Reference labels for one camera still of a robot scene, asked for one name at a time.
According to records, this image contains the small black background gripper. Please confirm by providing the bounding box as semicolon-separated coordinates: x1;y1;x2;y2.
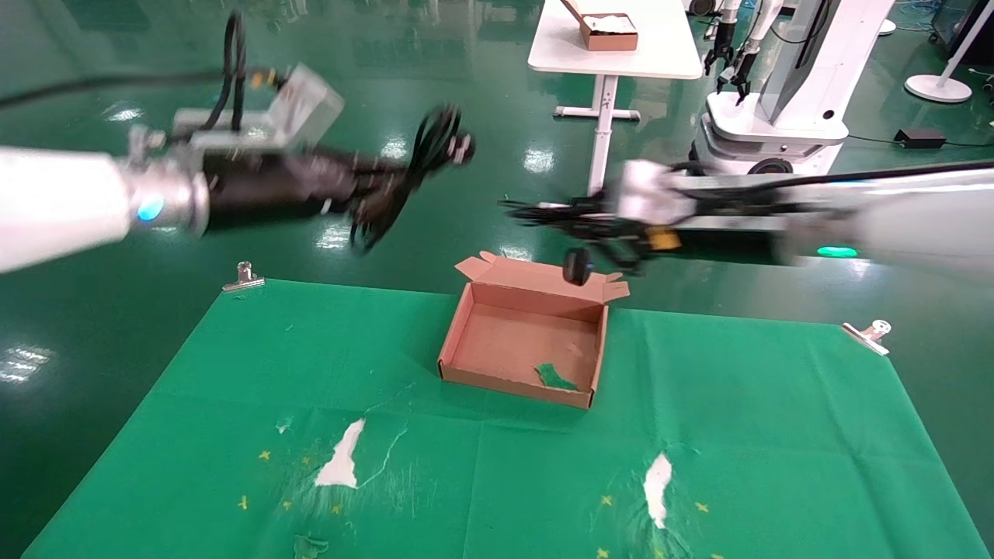
716;50;759;106
703;43;735;78

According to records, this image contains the thin black floor cable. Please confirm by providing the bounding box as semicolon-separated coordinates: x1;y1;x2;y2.
845;135;994;150

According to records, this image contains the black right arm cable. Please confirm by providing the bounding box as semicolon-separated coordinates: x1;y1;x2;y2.
683;159;994;200

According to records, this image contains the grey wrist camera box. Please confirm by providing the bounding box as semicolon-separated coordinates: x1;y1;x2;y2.
172;62;346;153
613;159;696;226

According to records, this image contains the white wheeled background robot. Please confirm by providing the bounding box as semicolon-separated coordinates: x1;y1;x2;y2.
691;0;895;176

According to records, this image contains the green table cloth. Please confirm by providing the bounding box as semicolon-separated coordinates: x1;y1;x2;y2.
22;278;989;559

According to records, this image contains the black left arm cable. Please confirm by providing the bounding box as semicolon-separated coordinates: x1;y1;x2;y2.
0;12;251;133

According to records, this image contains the thick black power cable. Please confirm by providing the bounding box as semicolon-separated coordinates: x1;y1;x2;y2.
348;104;476;254

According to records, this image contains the black power adapter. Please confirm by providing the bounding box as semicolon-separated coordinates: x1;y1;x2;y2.
893;128;947;151

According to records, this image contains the silver metal spring clip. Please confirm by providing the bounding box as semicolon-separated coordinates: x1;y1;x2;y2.
841;319;892;357
223;262;266;293

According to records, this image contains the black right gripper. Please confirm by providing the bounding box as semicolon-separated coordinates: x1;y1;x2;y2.
499;186;787;274

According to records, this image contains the open brown cardboard box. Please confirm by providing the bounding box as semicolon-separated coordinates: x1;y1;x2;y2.
437;251;631;410

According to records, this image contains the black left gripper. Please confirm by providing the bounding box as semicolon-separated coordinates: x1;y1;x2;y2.
200;148;424;238

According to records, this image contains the white round-base floor stand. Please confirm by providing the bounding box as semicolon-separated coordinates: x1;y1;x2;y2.
904;0;994;105

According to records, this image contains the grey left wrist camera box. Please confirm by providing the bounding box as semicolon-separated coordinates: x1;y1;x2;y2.
172;62;346;153

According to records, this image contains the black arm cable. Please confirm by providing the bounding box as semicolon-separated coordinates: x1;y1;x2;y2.
0;12;251;133
683;159;994;200

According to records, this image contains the white pedestal table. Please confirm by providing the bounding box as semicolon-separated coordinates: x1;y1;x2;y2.
527;0;704;204

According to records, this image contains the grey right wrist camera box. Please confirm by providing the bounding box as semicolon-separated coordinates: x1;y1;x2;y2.
613;159;696;226

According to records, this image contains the dark equipment rack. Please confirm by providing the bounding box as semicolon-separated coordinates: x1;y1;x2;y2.
930;0;994;64

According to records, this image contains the cardboard box with white contents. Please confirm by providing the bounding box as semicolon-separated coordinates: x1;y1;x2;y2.
559;0;639;52

